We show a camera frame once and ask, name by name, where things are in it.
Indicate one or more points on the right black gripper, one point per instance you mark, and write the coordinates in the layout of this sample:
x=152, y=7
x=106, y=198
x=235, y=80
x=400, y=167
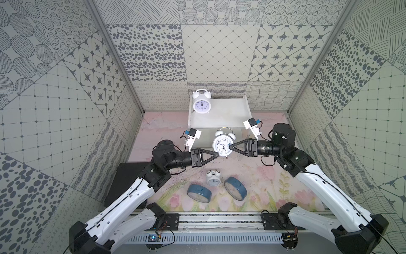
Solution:
x=252, y=147

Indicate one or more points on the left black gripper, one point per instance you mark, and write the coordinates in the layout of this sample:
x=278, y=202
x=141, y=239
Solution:
x=195, y=157

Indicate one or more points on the white metal twin-bell alarm clock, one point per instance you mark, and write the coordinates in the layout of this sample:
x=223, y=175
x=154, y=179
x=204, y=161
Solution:
x=224, y=138

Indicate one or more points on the white plastic twin-bell alarm clock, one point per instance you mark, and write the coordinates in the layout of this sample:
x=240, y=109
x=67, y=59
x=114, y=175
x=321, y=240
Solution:
x=201, y=101

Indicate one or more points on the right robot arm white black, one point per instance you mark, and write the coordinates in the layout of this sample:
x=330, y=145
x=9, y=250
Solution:
x=354, y=230

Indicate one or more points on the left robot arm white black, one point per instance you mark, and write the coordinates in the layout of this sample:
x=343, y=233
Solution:
x=107, y=231

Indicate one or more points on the small white twin-bell alarm clock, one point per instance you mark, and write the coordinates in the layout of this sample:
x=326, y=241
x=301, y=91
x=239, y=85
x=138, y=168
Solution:
x=213, y=178

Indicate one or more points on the white two-tier shelf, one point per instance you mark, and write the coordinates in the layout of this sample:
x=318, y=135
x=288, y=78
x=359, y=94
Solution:
x=226, y=114

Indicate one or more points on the right blue round alarm clock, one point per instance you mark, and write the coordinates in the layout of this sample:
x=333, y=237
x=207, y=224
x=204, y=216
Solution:
x=235, y=188

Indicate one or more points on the blue round alarm clock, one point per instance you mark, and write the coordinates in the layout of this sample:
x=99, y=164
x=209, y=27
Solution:
x=235, y=188
x=199, y=193

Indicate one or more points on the left blue round alarm clock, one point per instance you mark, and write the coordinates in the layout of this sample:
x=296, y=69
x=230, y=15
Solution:
x=199, y=193

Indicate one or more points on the green circuit board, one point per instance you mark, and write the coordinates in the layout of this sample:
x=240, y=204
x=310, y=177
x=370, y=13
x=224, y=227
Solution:
x=153, y=238

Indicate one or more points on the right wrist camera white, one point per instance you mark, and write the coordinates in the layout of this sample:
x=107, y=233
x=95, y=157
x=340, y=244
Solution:
x=252, y=125

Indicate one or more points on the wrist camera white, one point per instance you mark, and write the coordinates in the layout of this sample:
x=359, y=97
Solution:
x=190, y=137
x=252, y=125

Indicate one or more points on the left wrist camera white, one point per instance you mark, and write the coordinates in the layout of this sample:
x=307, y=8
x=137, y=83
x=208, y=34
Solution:
x=190, y=137

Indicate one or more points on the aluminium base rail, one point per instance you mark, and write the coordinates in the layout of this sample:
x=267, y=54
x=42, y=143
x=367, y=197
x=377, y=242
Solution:
x=217, y=228

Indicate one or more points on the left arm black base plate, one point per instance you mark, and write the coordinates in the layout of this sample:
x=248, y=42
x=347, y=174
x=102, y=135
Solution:
x=169, y=221

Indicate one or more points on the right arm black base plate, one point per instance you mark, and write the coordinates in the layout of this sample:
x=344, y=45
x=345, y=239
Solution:
x=271, y=221

